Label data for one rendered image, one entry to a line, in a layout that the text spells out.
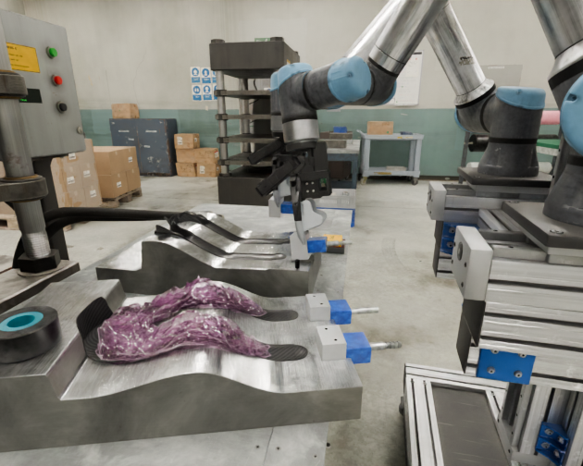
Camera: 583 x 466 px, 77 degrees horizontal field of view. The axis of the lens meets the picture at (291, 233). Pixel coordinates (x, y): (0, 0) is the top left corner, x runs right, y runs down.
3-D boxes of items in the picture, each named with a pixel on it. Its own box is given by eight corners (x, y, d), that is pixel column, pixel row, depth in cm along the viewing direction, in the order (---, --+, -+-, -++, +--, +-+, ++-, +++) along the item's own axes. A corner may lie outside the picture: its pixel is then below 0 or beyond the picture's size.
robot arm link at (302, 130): (279, 123, 74) (286, 127, 82) (281, 145, 75) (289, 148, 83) (315, 117, 73) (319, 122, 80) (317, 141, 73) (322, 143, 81)
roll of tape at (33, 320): (-8, 373, 43) (-16, 347, 42) (-15, 343, 48) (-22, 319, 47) (68, 345, 48) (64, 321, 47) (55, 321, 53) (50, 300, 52)
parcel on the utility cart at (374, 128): (388, 137, 662) (389, 121, 653) (392, 139, 632) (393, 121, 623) (365, 137, 665) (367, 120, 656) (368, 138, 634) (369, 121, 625)
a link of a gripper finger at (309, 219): (324, 242, 74) (321, 197, 75) (295, 244, 76) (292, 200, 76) (326, 242, 77) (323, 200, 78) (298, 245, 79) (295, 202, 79)
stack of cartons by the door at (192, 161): (222, 175, 757) (219, 133, 731) (216, 177, 726) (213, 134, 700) (183, 174, 772) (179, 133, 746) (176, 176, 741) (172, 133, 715)
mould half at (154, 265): (320, 263, 102) (322, 216, 98) (307, 310, 78) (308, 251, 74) (156, 251, 111) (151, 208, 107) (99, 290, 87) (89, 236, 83)
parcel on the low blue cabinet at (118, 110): (141, 118, 741) (139, 103, 732) (130, 118, 710) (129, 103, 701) (121, 118, 749) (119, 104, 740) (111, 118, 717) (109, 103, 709)
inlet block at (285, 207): (314, 215, 112) (315, 198, 110) (312, 219, 107) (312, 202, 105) (272, 213, 114) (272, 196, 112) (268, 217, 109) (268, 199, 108)
